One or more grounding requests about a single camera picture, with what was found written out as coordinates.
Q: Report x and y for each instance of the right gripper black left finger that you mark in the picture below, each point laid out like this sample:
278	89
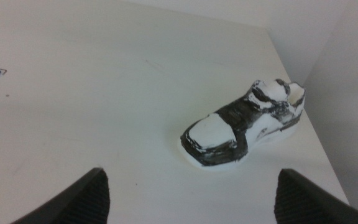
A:
85	202

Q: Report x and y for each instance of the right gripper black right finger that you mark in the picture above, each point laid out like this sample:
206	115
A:
300	202

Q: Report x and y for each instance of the black and white model shoe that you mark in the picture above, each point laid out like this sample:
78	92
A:
213	132

